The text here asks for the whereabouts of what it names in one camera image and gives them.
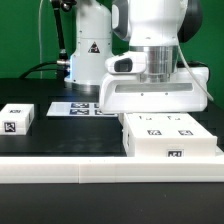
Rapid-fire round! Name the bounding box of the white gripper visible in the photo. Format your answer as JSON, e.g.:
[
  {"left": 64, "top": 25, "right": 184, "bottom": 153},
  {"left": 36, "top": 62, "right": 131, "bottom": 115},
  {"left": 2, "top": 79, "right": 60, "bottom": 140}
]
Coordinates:
[{"left": 99, "top": 68, "right": 207, "bottom": 114}]

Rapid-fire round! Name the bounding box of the white cabinet door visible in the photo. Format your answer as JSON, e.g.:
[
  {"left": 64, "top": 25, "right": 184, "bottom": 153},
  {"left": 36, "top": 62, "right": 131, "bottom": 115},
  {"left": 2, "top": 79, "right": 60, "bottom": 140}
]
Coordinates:
[
  {"left": 126, "top": 113, "right": 169, "bottom": 137},
  {"left": 164, "top": 113, "right": 212, "bottom": 138}
]

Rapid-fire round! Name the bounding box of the white cabinet body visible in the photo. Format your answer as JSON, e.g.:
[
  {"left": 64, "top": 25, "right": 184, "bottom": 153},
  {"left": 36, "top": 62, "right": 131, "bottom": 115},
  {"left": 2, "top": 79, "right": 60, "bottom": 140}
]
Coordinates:
[{"left": 123, "top": 114, "right": 217, "bottom": 158}]

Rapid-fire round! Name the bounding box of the white cabinet top block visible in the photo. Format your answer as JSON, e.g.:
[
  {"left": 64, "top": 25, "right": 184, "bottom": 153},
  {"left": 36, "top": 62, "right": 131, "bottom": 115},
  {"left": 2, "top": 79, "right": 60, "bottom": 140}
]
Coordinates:
[{"left": 0, "top": 104, "right": 35, "bottom": 135}]

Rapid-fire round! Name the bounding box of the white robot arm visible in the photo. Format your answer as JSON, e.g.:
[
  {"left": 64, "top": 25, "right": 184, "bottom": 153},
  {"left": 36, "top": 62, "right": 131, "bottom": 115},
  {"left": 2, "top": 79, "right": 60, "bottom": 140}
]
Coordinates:
[{"left": 64, "top": 0, "right": 209, "bottom": 114}]

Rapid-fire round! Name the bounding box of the white L-shaped fence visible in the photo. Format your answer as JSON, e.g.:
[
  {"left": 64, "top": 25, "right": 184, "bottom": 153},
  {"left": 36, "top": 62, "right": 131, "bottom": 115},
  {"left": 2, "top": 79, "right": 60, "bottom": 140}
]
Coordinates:
[{"left": 0, "top": 124, "right": 224, "bottom": 185}]

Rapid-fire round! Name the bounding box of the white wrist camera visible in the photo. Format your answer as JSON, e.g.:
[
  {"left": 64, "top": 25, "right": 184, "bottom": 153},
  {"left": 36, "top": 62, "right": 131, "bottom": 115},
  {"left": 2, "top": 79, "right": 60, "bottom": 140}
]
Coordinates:
[{"left": 105, "top": 51, "right": 147, "bottom": 75}]

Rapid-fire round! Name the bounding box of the white marker base plate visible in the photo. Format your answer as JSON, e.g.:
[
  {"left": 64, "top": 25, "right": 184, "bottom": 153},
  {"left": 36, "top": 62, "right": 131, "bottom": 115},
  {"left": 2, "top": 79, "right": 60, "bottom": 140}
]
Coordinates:
[{"left": 47, "top": 102, "right": 116, "bottom": 117}]

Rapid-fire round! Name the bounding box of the black cable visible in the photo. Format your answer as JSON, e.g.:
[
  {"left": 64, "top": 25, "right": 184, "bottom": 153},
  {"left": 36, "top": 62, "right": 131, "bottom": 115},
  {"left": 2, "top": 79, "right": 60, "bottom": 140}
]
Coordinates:
[{"left": 18, "top": 61, "right": 66, "bottom": 80}]

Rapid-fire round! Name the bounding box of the grey thin cable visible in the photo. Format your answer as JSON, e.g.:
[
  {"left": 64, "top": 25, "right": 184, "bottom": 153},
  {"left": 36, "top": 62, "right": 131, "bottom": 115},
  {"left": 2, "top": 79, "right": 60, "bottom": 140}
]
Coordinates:
[{"left": 37, "top": 0, "right": 46, "bottom": 80}]

